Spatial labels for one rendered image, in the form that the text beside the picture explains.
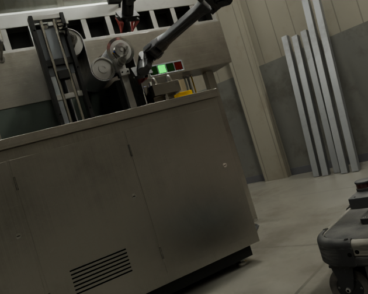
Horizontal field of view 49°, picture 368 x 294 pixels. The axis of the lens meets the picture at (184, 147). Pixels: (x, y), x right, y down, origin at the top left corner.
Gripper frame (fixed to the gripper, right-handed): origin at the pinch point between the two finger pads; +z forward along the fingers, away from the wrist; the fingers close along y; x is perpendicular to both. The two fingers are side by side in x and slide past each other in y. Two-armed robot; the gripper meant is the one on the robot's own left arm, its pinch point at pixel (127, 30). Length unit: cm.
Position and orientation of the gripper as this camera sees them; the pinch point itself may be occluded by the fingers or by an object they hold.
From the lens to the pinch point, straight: 213.1
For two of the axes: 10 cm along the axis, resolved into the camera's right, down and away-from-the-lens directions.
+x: -4.8, -6.5, 5.9
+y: 8.7, -2.5, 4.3
